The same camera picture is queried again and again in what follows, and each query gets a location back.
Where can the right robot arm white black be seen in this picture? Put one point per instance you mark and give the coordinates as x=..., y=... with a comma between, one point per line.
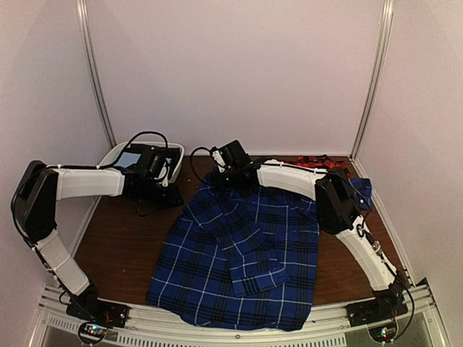
x=338, y=214

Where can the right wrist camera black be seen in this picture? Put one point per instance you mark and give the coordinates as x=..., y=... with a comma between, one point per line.
x=230, y=156

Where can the white plastic bin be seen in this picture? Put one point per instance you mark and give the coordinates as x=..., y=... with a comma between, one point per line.
x=174, y=156

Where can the aluminium front rail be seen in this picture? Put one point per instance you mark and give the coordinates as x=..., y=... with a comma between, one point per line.
x=328, y=325

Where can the red black plaid folded shirt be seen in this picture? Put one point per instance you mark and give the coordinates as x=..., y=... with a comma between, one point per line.
x=321, y=161

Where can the aluminium frame post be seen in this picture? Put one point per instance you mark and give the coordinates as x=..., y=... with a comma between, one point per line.
x=383, y=41
x=95, y=80

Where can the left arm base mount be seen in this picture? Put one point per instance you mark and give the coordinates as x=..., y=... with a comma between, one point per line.
x=102, y=312

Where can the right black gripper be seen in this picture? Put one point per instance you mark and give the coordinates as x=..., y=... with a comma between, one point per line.
x=217, y=179

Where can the right circuit board with leds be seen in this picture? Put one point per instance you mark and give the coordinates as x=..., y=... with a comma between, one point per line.
x=383, y=333

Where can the light blue folded shirt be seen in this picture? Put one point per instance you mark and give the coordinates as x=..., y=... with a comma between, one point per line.
x=128, y=160

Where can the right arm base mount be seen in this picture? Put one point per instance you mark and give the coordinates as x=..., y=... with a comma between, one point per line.
x=373, y=311

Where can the left circuit board with leds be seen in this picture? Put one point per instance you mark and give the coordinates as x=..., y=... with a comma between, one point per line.
x=90, y=333

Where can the left aluminium frame post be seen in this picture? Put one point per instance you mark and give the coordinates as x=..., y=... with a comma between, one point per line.
x=95, y=80

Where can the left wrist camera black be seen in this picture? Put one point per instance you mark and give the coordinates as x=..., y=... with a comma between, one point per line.
x=153, y=163

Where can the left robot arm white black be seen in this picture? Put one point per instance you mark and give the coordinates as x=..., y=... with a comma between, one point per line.
x=42, y=187

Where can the circuit board with leds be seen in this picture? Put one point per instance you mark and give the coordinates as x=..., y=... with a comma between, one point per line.
x=383, y=333
x=90, y=333

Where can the right aluminium frame post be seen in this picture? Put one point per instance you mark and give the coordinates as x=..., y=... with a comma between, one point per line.
x=383, y=41

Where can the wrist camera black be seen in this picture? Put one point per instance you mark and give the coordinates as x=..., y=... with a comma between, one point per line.
x=153, y=163
x=230, y=156

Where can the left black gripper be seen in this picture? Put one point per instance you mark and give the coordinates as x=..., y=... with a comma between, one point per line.
x=171, y=200

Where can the blue plaid long sleeve shirt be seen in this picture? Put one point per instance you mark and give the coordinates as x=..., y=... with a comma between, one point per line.
x=240, y=260

